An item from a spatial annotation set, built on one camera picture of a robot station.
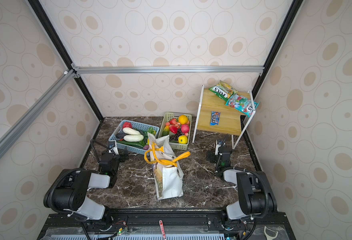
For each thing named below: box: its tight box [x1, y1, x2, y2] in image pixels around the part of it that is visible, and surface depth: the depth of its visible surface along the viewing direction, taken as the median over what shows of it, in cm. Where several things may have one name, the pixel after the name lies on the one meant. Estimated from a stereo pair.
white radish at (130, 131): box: [122, 127, 141, 135], surface depth 105 cm
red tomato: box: [122, 121, 133, 129], surface depth 108 cm
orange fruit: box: [178, 114, 189, 125], surface depth 113 cm
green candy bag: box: [208, 80, 238, 102], surface depth 86 cm
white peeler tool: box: [264, 226, 279, 240], surface depth 71 cm
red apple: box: [169, 124, 178, 134], surface depth 108 cm
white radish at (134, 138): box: [123, 134, 144, 142], surface depth 102 cm
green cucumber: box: [116, 140, 145, 149], surface depth 101 cm
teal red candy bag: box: [225, 93, 260, 118], surface depth 80 cm
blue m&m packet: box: [210, 111, 221, 126], surface depth 99 cm
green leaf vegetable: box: [147, 126, 154, 134], surface depth 108 cm
